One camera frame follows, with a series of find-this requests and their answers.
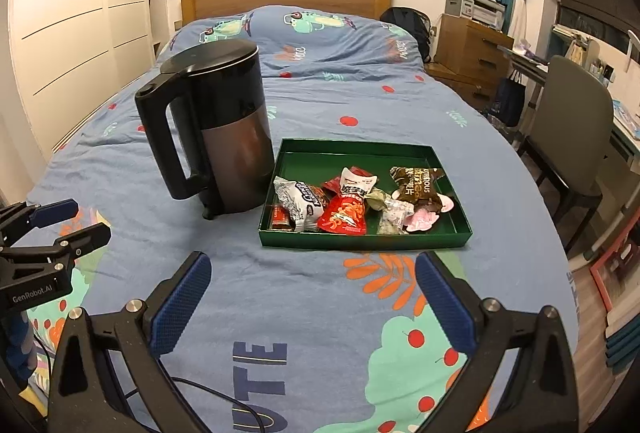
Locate pink cartoon shaped packet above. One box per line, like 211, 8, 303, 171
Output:
404, 194, 454, 233

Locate small red candy bar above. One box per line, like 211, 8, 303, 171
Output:
270, 205, 295, 231

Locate brown nutritious snack bag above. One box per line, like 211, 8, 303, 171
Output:
390, 167, 445, 213

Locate white brown cookie packet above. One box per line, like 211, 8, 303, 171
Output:
273, 176, 329, 233

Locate gold candy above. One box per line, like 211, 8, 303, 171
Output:
364, 187, 393, 211

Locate red white konjac snack bag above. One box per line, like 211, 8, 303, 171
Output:
318, 167, 378, 236

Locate dark red snack packet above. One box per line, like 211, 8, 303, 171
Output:
320, 164, 374, 199

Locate blue white gloved hand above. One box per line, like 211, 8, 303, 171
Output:
1, 312, 37, 382

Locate pink framed mirror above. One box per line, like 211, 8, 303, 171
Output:
590, 223, 639, 311

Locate black electric kettle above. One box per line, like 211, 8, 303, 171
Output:
134, 39, 274, 219

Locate white wardrobe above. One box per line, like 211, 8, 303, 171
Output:
0, 0, 156, 194

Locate grey desk chair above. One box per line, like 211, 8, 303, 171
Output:
515, 55, 615, 257

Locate green tray box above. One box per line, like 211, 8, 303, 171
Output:
258, 138, 472, 251

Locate dark blue tote bag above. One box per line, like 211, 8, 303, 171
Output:
488, 72, 526, 128

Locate white study desk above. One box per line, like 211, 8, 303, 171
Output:
497, 22, 640, 274

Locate wooden drawer cabinet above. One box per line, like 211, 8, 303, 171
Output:
425, 14, 513, 112

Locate white desk lamp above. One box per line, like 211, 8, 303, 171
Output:
625, 30, 640, 71

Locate black backpack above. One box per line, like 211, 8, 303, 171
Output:
380, 6, 432, 64

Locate white printer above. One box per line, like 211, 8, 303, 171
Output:
445, 0, 506, 31

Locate black cable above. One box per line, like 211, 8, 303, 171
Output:
121, 374, 266, 433

